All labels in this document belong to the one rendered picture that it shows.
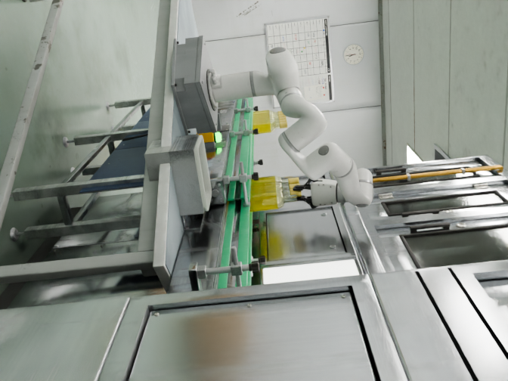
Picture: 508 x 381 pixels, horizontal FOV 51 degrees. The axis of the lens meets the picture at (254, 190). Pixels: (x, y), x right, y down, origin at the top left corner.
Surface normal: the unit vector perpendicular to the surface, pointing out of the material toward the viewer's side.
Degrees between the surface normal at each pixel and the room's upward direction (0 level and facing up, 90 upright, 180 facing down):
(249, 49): 90
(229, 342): 90
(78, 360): 90
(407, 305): 90
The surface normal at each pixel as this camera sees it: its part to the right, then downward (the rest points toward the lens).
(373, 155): 0.00, 0.37
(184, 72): -0.11, -0.60
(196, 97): 0.06, 0.79
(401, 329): -0.11, -0.92
